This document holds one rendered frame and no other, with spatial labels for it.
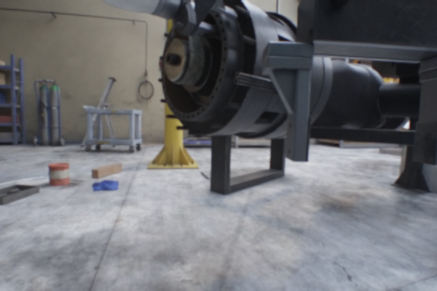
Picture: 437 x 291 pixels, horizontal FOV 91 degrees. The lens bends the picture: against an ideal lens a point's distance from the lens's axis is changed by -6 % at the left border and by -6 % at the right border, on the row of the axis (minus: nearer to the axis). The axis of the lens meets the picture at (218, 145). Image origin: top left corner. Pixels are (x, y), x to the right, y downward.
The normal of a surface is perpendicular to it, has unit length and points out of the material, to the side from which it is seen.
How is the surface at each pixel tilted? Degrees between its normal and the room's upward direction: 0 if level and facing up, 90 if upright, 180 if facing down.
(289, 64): 90
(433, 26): 90
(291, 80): 90
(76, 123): 90
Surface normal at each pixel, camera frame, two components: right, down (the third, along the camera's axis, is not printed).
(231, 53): 0.66, 0.12
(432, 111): -1.00, -0.03
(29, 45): 0.26, 0.10
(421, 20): -0.01, 0.10
